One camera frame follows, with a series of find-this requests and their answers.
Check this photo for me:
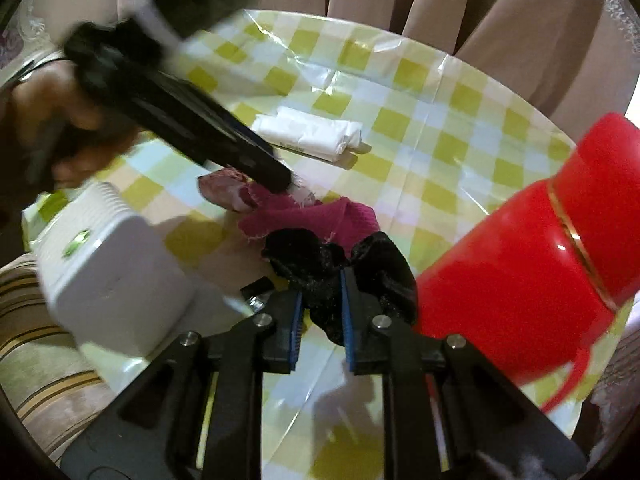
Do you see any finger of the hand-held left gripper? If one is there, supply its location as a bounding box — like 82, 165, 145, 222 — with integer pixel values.
130, 72, 293, 193

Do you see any magenta sock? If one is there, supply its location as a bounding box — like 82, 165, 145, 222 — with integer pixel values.
237, 192, 379, 246

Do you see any small black object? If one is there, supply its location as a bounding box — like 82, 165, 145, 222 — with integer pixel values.
240, 277, 275, 311

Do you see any white plastic box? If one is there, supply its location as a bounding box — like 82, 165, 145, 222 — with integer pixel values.
37, 181, 196, 358

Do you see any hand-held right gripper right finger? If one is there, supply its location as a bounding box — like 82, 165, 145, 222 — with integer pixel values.
341, 267, 586, 480

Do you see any striped beige cushion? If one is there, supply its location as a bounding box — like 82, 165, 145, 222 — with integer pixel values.
0, 255, 118, 461

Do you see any person's left hand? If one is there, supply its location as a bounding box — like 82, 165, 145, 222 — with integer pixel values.
5, 62, 141, 186

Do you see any red thermos jug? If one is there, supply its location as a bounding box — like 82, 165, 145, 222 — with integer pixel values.
412, 112, 640, 413

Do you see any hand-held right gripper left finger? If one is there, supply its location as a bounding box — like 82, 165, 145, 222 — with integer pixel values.
62, 290, 304, 480

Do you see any white folded cloth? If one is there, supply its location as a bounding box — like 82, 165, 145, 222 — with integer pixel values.
250, 106, 363, 161

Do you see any black sock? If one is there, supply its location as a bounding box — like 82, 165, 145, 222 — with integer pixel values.
261, 228, 418, 346

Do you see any yellow checkered plastic tablecloth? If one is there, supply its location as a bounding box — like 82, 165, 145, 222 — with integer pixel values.
22, 8, 633, 480

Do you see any beige curtain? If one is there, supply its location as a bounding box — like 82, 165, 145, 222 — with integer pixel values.
117, 0, 640, 131

